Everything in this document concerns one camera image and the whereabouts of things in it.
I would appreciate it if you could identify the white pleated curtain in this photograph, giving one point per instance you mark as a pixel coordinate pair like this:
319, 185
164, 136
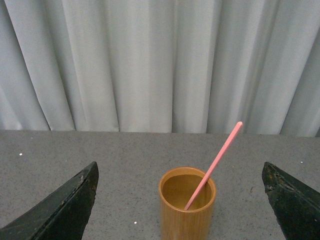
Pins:
171, 66

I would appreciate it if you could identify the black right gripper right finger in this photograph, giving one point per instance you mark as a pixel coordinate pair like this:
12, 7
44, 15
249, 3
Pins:
295, 204

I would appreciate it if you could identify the pink chopstick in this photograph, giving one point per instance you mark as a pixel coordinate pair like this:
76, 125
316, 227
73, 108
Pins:
215, 162

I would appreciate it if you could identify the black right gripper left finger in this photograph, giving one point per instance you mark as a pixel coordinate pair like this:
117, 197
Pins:
62, 215

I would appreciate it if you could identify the bamboo chopstick holder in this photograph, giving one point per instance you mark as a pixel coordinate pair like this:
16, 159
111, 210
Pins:
175, 189

